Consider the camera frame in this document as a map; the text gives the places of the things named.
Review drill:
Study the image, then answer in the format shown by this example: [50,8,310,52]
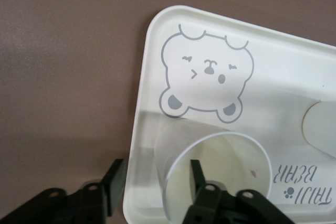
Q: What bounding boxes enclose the white paper cup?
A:
[154,117,273,221]
[301,100,336,157]

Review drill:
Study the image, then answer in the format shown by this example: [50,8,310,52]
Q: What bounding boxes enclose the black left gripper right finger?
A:
[182,159,292,224]

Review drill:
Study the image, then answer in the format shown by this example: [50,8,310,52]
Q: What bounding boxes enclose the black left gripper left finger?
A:
[0,158,127,224]

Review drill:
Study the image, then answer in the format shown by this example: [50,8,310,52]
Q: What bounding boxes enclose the white bear print tray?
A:
[122,4,336,224]

